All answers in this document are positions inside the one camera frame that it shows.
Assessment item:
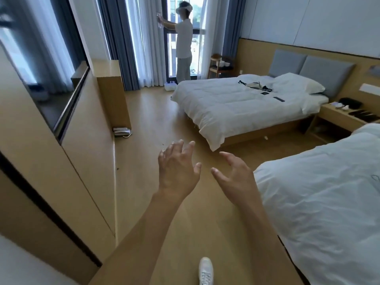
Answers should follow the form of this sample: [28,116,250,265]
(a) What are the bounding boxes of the person's left hand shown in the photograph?
[158,140,202,200]

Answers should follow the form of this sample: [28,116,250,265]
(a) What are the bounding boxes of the person's right hand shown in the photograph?
[210,151,259,206]

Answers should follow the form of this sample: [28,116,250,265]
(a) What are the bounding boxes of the person's right forearm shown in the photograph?
[226,193,304,285]

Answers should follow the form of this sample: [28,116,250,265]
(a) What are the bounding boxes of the person's left forearm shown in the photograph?
[88,190,190,285]

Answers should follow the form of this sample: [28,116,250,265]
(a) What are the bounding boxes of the grey desk telephone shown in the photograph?
[112,127,132,138]

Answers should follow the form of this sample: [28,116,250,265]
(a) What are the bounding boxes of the white duvet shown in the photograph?
[254,123,380,285]
[171,73,330,152]

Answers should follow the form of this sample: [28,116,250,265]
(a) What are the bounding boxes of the wooden cabinet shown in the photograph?
[91,59,132,131]

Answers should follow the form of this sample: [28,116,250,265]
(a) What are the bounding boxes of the small wooden chair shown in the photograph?
[207,54,237,79]

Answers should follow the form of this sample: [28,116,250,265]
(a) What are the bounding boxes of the white shoe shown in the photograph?
[198,257,214,285]

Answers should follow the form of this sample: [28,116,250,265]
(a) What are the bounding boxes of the tall window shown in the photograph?
[164,0,207,78]

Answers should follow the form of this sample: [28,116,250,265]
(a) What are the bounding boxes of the white sheer curtain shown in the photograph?
[128,0,167,88]
[197,0,227,81]

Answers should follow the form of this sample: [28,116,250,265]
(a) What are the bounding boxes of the blue curtain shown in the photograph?
[97,0,141,92]
[222,0,247,59]

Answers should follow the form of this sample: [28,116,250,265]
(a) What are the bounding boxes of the white pillow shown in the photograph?
[271,72,326,95]

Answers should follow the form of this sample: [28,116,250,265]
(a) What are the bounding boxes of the wooden nightstand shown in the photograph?
[305,102,380,144]

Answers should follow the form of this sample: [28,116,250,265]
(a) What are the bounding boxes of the grey headboard cushion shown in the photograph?
[268,49,308,78]
[298,55,356,98]

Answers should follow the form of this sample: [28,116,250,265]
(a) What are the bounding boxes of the black pouch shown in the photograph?
[339,97,363,110]

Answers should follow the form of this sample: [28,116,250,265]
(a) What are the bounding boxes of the dark slippers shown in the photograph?
[347,109,379,123]

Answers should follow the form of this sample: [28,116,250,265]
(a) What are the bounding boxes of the wooden bed frame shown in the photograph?
[189,113,316,148]

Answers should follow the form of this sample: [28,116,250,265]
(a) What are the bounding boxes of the long wooden wall console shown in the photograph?
[0,44,120,285]

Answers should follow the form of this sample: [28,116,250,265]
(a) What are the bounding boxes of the wall-mounted black television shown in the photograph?
[0,0,91,145]

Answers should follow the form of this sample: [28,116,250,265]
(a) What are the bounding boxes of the white wall panel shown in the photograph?
[360,83,380,96]

